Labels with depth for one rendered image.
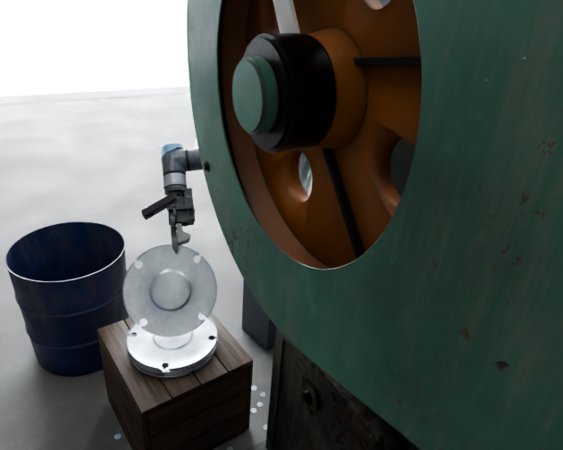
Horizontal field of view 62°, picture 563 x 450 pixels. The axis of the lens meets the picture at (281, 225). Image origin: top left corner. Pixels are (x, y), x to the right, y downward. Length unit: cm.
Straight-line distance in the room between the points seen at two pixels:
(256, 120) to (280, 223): 31
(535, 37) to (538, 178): 10
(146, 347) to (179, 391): 19
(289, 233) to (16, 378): 153
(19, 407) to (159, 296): 77
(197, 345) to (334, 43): 115
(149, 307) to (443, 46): 125
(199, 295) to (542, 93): 126
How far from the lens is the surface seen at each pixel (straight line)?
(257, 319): 206
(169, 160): 156
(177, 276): 151
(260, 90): 61
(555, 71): 40
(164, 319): 153
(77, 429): 193
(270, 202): 91
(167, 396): 150
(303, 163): 156
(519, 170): 41
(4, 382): 217
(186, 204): 151
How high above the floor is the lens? 149
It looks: 30 degrees down
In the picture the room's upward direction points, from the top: 5 degrees clockwise
